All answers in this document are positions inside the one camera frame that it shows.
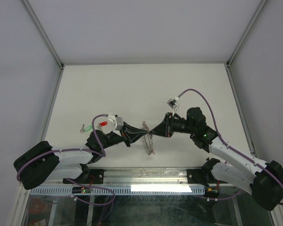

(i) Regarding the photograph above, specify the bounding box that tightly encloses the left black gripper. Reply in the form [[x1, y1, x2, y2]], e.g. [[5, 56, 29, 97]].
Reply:
[[100, 121, 147, 150]]

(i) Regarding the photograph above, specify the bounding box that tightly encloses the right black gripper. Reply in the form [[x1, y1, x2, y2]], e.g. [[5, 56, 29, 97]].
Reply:
[[149, 113, 196, 138]]

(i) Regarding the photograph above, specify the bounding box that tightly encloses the metal disc with keyrings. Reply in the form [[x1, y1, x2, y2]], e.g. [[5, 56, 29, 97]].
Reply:
[[142, 121, 155, 155]]

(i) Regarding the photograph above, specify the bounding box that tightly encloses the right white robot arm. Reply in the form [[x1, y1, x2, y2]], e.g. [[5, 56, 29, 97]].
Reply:
[[150, 107, 283, 211]]

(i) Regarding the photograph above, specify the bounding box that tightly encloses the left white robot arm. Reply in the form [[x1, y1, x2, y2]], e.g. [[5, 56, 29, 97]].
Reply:
[[13, 121, 148, 190]]

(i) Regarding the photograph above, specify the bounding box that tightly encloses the red tag key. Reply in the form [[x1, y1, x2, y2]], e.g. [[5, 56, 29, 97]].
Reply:
[[97, 121, 108, 130]]

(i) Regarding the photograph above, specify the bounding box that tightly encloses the green tag key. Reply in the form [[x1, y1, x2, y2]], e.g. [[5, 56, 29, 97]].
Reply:
[[80, 124, 92, 133]]

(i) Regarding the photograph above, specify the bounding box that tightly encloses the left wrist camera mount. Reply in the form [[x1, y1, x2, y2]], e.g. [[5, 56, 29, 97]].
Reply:
[[107, 114, 124, 136]]

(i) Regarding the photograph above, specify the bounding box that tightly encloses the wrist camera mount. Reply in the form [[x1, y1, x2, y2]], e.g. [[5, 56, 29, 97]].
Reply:
[[107, 114, 124, 136], [167, 96, 180, 116]]

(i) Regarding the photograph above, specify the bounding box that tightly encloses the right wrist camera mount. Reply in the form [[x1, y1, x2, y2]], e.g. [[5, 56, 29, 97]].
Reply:
[[167, 96, 180, 116]]

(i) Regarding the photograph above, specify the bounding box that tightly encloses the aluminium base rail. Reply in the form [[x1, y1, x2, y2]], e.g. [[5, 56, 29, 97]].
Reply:
[[90, 167, 200, 186]]

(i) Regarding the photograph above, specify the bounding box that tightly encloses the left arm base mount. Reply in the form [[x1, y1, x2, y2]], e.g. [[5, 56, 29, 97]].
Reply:
[[63, 168, 105, 185]]

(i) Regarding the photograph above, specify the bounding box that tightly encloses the white slotted cable duct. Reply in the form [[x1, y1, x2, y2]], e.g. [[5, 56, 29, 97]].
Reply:
[[30, 185, 205, 196]]

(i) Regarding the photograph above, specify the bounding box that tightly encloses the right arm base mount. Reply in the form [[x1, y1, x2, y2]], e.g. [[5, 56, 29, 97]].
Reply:
[[186, 168, 210, 186]]

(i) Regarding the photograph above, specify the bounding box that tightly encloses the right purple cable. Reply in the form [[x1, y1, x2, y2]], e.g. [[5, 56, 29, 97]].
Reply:
[[173, 89, 283, 205]]

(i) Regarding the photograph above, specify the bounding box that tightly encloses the aluminium frame post right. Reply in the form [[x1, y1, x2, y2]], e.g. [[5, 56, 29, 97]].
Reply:
[[226, 0, 269, 68]]

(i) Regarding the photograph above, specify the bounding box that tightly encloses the aluminium frame post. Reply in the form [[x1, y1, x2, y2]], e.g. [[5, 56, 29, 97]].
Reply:
[[226, 0, 269, 68], [20, 0, 64, 69]]

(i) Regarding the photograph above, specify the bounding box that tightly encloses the aluminium frame post left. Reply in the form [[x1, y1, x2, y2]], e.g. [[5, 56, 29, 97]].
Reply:
[[20, 0, 64, 69]]

